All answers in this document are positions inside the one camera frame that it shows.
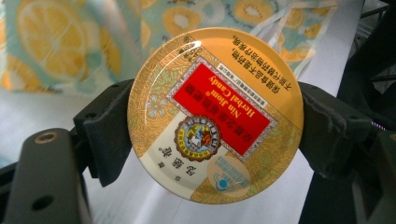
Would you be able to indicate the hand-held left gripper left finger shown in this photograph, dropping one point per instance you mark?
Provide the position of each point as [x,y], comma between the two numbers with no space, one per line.
[106,130]

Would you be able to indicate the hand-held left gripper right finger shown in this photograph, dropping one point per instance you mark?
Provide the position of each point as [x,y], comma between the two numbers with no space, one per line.
[330,130]

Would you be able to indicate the fruit-print tote bag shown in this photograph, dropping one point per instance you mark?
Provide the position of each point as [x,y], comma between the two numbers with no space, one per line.
[77,43]

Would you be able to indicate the round yellow candy tin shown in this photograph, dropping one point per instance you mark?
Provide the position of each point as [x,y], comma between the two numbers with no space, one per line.
[214,115]

